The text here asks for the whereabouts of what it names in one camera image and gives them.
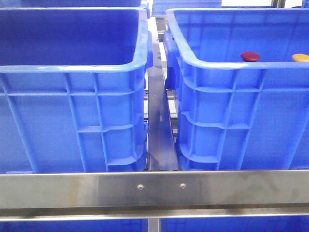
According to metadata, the lower left blue crate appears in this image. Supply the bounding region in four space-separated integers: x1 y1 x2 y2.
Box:
0 219 148 232

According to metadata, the steel center divider bar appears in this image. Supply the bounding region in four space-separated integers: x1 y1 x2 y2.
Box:
148 17 178 171

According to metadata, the far middle blue crate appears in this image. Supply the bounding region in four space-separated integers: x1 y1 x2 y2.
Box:
153 0 222 16

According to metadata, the right blue plastic crate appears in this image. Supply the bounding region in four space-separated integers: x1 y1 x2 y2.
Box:
164 8 309 170

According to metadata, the yellow push button switch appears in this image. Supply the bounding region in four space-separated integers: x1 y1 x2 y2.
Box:
292 53 309 62

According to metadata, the right rail screw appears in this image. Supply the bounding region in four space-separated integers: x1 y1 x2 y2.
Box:
180 183 186 189

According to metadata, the left blue plastic crate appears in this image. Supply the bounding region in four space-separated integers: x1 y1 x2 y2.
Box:
0 7 153 174

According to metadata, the far left blue crate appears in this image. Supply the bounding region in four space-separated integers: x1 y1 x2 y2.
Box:
14 0 150 18

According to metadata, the lower right blue crate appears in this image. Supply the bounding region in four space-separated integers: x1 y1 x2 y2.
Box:
161 216 309 232

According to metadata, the steel front shelf rail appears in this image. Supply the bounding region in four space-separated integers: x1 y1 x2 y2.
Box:
0 170 309 221

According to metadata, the steel vertical post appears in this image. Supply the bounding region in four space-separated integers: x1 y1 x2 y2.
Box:
147 218 161 232

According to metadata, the red push button switch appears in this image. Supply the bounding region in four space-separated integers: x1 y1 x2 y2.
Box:
240 51 260 62

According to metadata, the blue plastic crate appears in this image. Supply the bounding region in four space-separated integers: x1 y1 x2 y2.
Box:
0 7 153 174
164 8 309 170

